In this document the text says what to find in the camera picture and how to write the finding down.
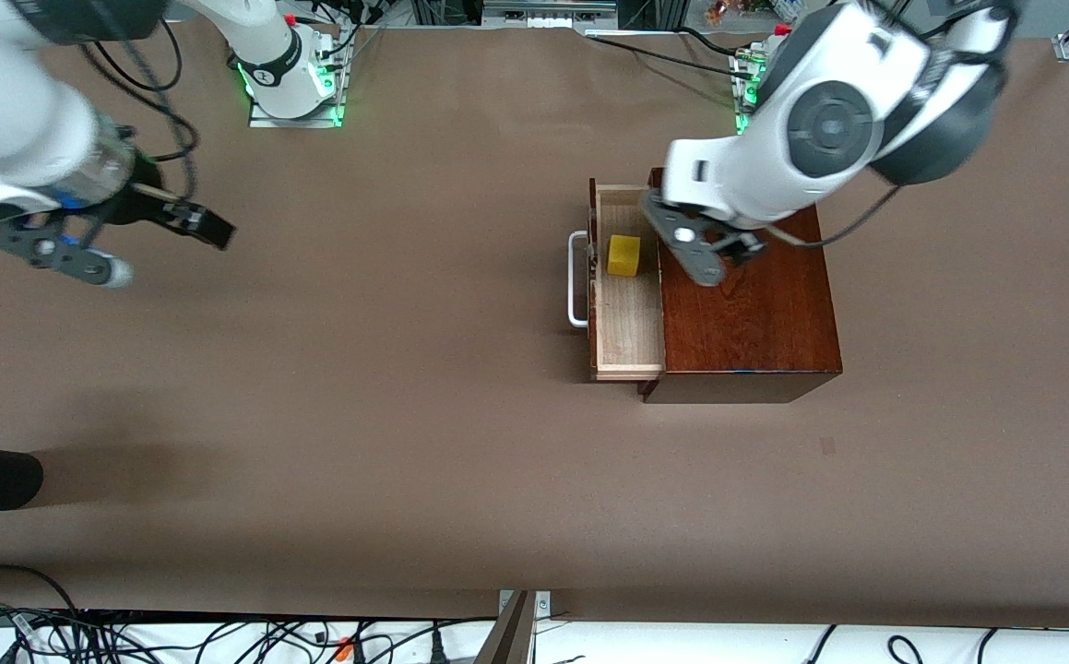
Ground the dark brown wooden cabinet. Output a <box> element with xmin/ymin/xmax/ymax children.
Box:
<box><xmin>640</xmin><ymin>168</ymin><xmax>844</xmax><ymax>405</ymax></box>

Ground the wooden drawer with white handle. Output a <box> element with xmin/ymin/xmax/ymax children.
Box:
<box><xmin>568</xmin><ymin>180</ymin><xmax>667</xmax><ymax>383</ymax></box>

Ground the small metal bracket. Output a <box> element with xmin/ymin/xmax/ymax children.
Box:
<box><xmin>500</xmin><ymin>590</ymin><xmax>552</xmax><ymax>637</ymax></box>

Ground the black table cable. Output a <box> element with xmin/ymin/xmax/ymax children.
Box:
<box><xmin>589</xmin><ymin>32</ymin><xmax>747</xmax><ymax>77</ymax></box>

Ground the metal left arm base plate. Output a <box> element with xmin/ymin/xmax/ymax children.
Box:
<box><xmin>730</xmin><ymin>46</ymin><xmax>767</xmax><ymax>136</ymax></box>

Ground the black arched cable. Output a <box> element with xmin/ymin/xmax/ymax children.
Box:
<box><xmin>0</xmin><ymin>564</ymin><xmax>83</xmax><ymax>614</ymax></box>

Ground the dark slanted pole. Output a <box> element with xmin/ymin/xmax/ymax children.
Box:
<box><xmin>474</xmin><ymin>590</ymin><xmax>537</xmax><ymax>664</ymax></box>

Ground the grey power strip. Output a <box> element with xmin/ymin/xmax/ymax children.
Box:
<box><xmin>483</xmin><ymin>0</ymin><xmax>618</xmax><ymax>29</ymax></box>

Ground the yellow block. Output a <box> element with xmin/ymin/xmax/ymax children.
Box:
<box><xmin>608</xmin><ymin>234</ymin><xmax>643</xmax><ymax>279</ymax></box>

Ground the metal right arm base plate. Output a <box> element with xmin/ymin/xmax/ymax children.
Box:
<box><xmin>248</xmin><ymin>26</ymin><xmax>348</xmax><ymax>129</ymax></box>

